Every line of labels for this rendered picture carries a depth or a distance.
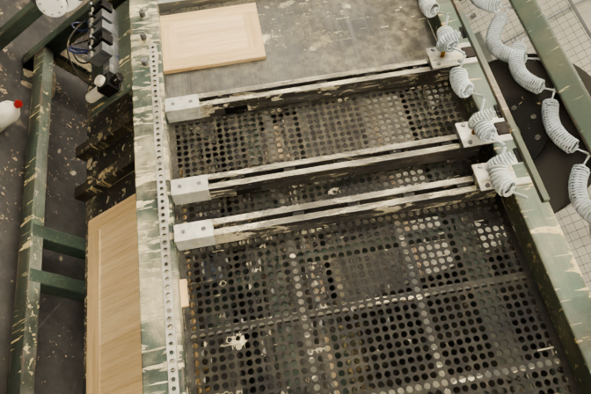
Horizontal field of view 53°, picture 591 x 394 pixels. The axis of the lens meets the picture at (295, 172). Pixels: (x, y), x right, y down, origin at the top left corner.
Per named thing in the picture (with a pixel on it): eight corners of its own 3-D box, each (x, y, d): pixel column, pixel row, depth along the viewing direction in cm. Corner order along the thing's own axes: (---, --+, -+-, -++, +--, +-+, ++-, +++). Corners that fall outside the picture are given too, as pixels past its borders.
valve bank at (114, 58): (65, 10, 251) (103, -21, 241) (92, 28, 261) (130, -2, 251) (61, 101, 225) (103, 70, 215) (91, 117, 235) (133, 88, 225)
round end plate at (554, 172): (397, 103, 288) (559, 16, 255) (403, 108, 293) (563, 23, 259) (448, 251, 247) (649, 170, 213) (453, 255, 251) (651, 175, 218)
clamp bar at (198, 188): (173, 186, 207) (158, 147, 187) (499, 132, 215) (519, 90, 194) (175, 210, 202) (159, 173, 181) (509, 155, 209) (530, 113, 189)
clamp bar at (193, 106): (168, 106, 226) (153, 63, 205) (468, 60, 233) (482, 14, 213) (169, 127, 220) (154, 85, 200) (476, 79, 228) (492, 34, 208)
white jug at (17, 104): (-18, 111, 264) (10, 89, 256) (3, 120, 272) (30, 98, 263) (-20, 128, 259) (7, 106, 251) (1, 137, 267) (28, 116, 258)
